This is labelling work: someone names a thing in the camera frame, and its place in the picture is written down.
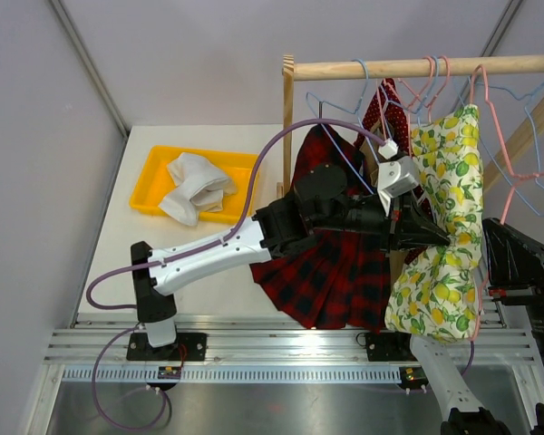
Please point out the wooden rack left post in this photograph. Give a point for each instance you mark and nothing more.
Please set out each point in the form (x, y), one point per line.
(288, 106)

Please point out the yellow plastic tray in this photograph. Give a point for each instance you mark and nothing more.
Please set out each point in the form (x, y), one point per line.
(155, 182)

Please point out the red white polka-dot skirt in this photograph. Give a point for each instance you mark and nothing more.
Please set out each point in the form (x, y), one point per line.
(373, 116)

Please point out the lemon print skirt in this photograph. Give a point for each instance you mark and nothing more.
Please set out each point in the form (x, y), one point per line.
(435, 294)

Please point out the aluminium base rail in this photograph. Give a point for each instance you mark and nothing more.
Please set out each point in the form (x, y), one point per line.
(225, 351)

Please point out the wooden rack rod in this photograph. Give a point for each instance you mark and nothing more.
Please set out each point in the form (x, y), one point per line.
(352, 70)

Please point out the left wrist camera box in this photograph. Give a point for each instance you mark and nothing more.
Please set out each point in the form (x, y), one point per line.
(397, 174)

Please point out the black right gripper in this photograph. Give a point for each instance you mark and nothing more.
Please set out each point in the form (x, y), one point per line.
(529, 270)

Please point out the pink hanger with lemon skirt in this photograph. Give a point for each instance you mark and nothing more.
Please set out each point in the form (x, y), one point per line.
(511, 115)

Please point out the tan brown skirt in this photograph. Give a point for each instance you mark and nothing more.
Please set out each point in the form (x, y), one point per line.
(369, 148)

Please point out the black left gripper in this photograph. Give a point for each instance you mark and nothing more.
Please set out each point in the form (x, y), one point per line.
(410, 226)

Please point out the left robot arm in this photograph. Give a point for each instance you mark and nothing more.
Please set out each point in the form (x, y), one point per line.
(286, 227)

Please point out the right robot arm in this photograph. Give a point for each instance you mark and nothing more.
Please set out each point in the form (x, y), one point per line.
(430, 369)

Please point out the red black plaid skirt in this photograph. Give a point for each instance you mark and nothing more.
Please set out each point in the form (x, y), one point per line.
(344, 279)

